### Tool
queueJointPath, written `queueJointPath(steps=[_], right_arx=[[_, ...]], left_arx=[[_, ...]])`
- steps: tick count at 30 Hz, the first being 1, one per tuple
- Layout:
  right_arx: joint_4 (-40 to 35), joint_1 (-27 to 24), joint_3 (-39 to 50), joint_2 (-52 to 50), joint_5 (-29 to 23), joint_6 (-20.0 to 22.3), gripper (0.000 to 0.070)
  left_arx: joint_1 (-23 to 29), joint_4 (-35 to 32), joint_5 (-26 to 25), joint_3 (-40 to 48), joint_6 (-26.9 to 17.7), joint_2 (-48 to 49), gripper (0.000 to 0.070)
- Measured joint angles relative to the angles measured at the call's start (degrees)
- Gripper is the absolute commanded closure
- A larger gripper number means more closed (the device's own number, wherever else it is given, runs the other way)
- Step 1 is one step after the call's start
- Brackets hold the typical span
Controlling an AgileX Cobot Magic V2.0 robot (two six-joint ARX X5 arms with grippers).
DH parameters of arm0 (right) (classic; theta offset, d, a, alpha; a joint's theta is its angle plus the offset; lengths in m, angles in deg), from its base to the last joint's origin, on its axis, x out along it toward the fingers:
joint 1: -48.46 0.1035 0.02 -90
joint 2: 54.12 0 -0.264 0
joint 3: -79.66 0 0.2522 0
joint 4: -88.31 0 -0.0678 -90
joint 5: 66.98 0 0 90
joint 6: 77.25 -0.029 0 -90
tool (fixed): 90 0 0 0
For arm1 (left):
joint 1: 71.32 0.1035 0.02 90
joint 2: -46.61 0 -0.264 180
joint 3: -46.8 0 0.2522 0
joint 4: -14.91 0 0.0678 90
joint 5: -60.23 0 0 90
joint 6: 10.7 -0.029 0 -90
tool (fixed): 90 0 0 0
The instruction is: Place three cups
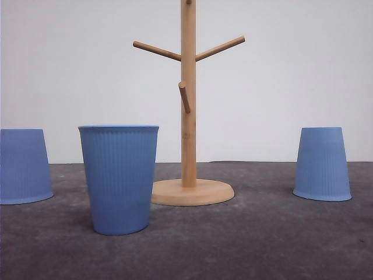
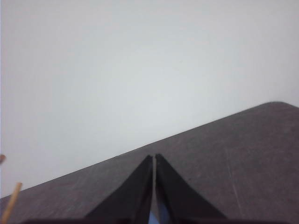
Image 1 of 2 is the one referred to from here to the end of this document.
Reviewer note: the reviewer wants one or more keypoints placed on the blue ribbed cup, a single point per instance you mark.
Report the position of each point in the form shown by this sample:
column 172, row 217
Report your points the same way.
column 321, row 172
column 24, row 171
column 120, row 163

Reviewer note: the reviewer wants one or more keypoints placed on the wooden cup tree stand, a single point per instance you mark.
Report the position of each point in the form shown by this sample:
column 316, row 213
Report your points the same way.
column 188, row 190

